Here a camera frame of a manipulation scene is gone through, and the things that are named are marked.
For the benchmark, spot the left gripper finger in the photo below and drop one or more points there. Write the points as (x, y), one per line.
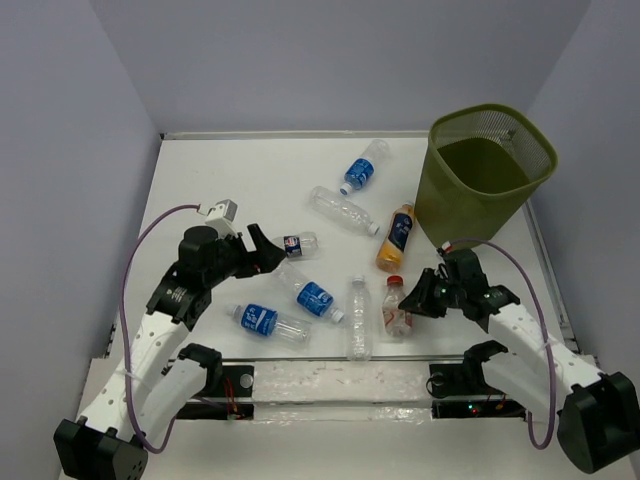
(262, 245)
(267, 258)

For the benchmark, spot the clear crushed bottle white cap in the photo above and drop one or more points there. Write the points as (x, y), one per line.
(359, 326)

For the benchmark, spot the green mesh waste bin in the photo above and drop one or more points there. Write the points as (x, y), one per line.
(481, 165)

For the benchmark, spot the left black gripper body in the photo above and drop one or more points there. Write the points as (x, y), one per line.
(233, 258)

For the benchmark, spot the pepsi bottle black cap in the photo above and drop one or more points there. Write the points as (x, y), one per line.
(301, 246)

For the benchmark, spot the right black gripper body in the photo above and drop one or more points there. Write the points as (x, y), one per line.
(450, 297)

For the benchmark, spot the clear unlabelled bottle far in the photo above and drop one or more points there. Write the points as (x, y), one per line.
(342, 212)

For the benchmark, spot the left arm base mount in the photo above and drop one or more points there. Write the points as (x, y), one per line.
(230, 400)

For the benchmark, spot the blue label bottle far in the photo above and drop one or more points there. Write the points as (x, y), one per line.
(365, 166)

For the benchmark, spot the blue label bottle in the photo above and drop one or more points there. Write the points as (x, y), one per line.
(270, 324)
(307, 294)
(365, 166)

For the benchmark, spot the orange juice bottle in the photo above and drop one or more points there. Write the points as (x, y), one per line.
(391, 253)

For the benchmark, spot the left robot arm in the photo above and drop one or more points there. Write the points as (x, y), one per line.
(160, 372)

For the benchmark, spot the blue label bottle middle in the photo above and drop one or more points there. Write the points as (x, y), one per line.
(307, 294)

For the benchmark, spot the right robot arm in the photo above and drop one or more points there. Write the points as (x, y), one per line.
(593, 415)

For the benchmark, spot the white foam strip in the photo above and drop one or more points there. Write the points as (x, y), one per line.
(285, 392)

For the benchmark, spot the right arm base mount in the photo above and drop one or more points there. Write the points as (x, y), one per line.
(455, 397)

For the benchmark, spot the blue label bottle near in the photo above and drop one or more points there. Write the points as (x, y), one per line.
(270, 324)

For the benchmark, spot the red cap clear bottle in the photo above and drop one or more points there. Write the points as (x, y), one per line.
(397, 323)

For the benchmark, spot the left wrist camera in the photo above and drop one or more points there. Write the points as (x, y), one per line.
(221, 217)

